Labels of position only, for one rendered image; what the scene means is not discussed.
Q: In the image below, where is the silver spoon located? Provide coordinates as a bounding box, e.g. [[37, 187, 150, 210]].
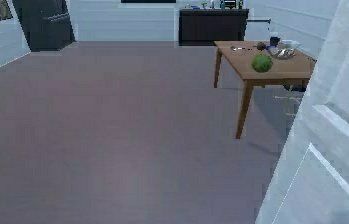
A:
[[230, 45, 254, 52]]

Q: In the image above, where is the black low cabinet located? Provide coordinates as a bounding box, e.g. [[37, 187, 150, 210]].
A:
[[178, 8, 250, 47]]

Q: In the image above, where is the brown wooden table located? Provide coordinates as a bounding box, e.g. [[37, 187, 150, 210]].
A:
[[213, 40, 317, 140]]

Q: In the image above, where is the clear glass bowl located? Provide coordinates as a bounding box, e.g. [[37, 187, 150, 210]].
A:
[[268, 39, 302, 61]]

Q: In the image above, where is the black fridge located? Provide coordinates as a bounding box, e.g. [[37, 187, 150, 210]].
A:
[[11, 0, 76, 53]]

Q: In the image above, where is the white panelled room door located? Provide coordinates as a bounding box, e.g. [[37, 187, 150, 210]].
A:
[[254, 0, 349, 224]]

